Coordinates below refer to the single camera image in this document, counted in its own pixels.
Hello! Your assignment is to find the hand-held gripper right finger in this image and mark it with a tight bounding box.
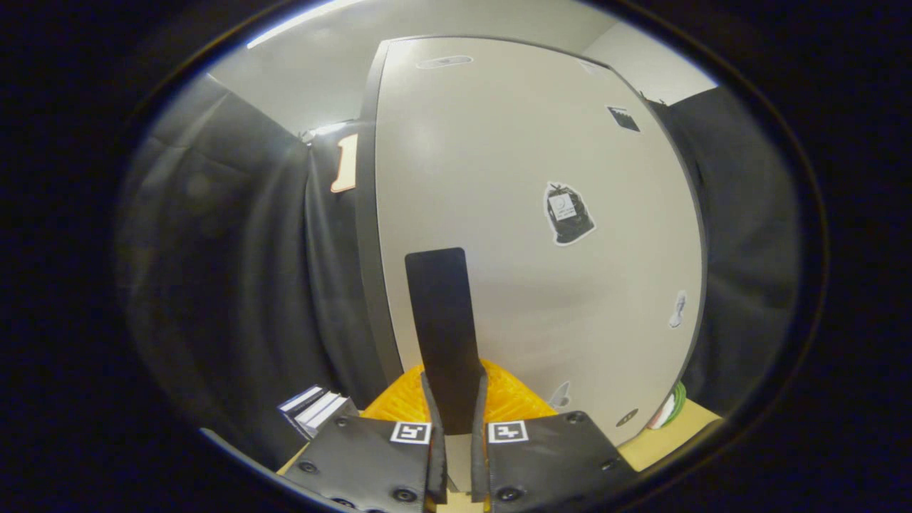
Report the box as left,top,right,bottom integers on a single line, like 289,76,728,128
456,247,639,513

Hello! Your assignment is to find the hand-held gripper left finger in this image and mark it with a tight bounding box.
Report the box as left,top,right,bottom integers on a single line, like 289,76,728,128
284,247,457,513

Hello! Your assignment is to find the white shoe cabinet door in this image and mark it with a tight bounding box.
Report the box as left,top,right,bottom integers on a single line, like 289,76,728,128
374,36,708,448

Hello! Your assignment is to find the grey cover book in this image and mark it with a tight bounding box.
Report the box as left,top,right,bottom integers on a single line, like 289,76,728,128
296,393,358,440

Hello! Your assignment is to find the blue cover book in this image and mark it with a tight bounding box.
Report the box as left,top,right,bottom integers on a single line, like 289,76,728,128
278,385,328,423

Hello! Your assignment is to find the red green white packet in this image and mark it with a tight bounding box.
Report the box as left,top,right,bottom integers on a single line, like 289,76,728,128
647,380,689,430

